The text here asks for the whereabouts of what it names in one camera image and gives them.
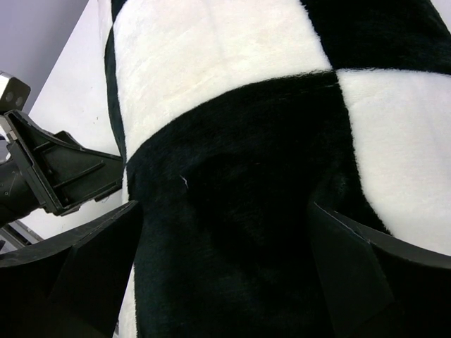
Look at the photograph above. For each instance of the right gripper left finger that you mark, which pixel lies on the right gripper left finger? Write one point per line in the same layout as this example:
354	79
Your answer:
72	284

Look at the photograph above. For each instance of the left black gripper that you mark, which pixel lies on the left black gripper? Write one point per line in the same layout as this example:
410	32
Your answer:
52	171

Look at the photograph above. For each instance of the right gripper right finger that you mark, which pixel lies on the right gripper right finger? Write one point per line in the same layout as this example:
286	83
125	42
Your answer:
376	285

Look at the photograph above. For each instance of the black white checkered pillowcase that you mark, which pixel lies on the black white checkered pillowcase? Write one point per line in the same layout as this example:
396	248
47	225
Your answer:
236	119

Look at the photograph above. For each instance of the aluminium table frame rail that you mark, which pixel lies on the aluminium table frame rail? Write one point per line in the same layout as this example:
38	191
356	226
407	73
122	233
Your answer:
17	235

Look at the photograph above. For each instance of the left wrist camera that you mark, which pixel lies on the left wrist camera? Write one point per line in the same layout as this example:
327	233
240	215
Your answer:
14	94

